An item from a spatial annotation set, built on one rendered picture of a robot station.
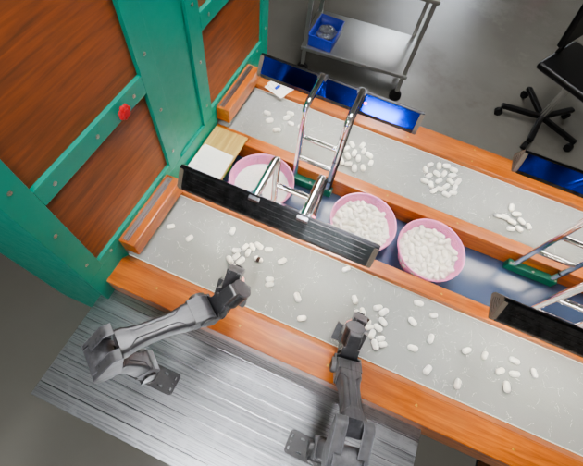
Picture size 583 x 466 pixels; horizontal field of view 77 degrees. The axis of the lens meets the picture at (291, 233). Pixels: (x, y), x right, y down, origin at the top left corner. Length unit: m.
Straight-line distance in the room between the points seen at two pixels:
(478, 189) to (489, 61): 2.25
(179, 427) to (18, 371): 1.15
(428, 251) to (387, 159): 0.46
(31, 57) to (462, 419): 1.46
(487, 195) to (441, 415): 0.94
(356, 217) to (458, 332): 0.56
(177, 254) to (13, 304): 1.22
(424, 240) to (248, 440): 0.96
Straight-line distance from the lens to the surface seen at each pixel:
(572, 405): 1.65
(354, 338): 1.09
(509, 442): 1.47
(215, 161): 1.55
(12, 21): 0.88
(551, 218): 1.93
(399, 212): 1.60
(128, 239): 1.33
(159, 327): 0.96
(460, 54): 3.87
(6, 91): 0.90
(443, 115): 3.22
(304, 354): 1.26
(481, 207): 1.76
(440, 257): 1.55
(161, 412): 1.36
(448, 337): 1.45
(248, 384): 1.34
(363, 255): 1.05
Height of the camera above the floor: 2.00
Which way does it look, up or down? 63 degrees down
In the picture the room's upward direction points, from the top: 12 degrees clockwise
